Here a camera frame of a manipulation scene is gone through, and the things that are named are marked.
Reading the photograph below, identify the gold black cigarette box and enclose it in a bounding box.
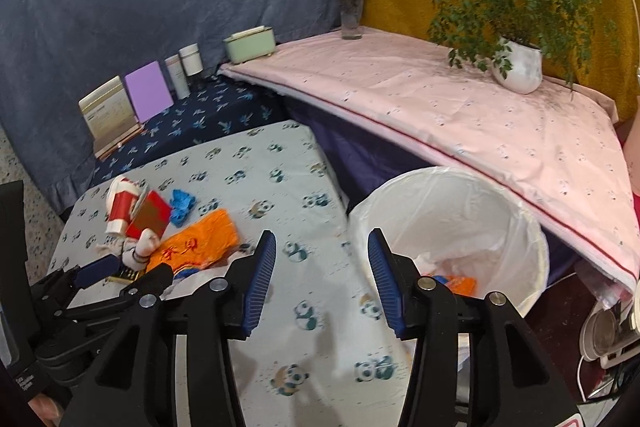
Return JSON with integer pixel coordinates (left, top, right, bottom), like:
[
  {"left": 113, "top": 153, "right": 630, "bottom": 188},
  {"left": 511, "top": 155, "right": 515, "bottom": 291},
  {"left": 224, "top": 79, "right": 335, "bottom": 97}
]
[{"left": 106, "top": 267, "right": 140, "bottom": 285}]

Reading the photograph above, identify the orange plastic bag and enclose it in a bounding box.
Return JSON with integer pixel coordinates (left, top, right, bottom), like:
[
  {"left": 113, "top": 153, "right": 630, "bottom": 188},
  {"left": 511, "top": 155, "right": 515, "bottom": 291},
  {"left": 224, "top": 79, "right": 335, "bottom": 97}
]
[{"left": 145, "top": 209, "right": 240, "bottom": 280}]

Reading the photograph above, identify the red paper envelope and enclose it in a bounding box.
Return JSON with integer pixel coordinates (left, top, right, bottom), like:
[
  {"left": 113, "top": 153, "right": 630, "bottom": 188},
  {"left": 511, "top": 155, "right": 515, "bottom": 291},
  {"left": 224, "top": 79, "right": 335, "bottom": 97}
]
[{"left": 126, "top": 191, "right": 171, "bottom": 239}]

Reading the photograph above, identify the red white paper cup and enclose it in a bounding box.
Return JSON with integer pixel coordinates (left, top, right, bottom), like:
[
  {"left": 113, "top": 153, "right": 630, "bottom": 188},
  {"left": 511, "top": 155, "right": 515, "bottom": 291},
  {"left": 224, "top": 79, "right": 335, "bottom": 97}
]
[{"left": 105, "top": 176, "right": 142, "bottom": 236}]

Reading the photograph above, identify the blue wrapper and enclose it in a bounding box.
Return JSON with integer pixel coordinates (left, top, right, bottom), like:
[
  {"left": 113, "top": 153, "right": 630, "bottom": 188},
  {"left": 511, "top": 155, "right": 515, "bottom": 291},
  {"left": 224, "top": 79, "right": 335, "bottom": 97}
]
[{"left": 169, "top": 188, "right": 196, "bottom": 228}]

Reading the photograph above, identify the white tissue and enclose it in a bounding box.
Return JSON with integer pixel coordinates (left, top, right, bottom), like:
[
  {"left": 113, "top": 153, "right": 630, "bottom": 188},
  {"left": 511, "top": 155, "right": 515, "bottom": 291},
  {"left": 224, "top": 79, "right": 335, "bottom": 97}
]
[{"left": 413, "top": 253, "right": 478, "bottom": 279}]

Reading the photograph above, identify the white lined trash bin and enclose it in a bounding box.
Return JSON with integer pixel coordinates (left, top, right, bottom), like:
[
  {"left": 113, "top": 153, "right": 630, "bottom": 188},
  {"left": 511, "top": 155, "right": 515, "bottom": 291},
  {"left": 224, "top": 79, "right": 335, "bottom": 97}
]
[{"left": 349, "top": 167, "right": 550, "bottom": 315}]

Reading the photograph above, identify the person's left hand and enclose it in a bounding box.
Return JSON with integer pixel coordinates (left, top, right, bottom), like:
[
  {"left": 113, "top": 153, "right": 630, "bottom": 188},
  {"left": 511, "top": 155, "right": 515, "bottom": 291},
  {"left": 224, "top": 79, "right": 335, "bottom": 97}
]
[{"left": 28, "top": 393, "right": 64, "bottom": 427}]

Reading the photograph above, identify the panda print table cloth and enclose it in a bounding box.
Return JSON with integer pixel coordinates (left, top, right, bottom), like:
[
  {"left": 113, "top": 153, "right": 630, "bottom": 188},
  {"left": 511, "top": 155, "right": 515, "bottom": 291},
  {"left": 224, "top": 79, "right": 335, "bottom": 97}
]
[{"left": 63, "top": 121, "right": 409, "bottom": 426}]

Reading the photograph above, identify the desk calendar on stand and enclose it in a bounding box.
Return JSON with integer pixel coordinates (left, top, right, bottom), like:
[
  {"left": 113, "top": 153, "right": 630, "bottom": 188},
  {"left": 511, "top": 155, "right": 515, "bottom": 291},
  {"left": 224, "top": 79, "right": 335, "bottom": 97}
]
[{"left": 78, "top": 76, "right": 143, "bottom": 159}]

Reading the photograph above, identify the pink bed cover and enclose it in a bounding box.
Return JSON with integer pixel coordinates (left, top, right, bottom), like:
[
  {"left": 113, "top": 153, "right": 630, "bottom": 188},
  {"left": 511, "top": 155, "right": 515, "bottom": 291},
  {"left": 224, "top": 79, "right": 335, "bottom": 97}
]
[{"left": 221, "top": 28, "right": 639, "bottom": 291}]

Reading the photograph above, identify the navy floral cloth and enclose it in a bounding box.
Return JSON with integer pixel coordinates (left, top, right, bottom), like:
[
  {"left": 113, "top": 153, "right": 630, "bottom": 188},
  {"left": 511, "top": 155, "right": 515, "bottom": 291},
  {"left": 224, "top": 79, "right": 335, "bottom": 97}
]
[{"left": 91, "top": 75, "right": 290, "bottom": 185}]

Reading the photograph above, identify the purple card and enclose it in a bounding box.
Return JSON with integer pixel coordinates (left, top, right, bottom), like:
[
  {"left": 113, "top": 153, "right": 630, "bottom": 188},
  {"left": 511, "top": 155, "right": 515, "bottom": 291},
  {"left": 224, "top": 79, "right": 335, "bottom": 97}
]
[{"left": 125, "top": 62, "right": 174, "bottom": 122}]

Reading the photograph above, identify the white slim bottle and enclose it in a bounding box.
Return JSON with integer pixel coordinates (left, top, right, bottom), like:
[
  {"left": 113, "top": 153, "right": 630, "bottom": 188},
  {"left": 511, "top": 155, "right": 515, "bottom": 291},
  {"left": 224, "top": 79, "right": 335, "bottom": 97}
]
[{"left": 165, "top": 54, "right": 190, "bottom": 100}]

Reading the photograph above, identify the white jar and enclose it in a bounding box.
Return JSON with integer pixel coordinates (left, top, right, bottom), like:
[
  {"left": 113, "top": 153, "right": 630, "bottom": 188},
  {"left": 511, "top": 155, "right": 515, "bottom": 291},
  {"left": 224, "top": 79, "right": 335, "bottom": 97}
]
[{"left": 179, "top": 43, "right": 204, "bottom": 77}]

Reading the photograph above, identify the green tissue box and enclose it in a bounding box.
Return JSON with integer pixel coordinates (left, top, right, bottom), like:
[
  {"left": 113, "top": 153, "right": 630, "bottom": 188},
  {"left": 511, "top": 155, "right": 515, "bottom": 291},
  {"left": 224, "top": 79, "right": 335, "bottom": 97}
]
[{"left": 224, "top": 26, "right": 277, "bottom": 64}]

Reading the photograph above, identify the white round appliance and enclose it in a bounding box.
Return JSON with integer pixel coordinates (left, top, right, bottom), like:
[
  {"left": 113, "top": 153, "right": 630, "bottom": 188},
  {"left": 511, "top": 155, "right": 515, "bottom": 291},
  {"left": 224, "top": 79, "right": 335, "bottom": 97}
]
[{"left": 579, "top": 294, "right": 639, "bottom": 369}]

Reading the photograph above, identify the potted green plant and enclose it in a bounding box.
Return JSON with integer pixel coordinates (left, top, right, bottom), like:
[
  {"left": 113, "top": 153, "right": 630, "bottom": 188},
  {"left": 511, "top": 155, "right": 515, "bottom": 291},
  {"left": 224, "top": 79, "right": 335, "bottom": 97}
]
[{"left": 427, "top": 0, "right": 620, "bottom": 87}]

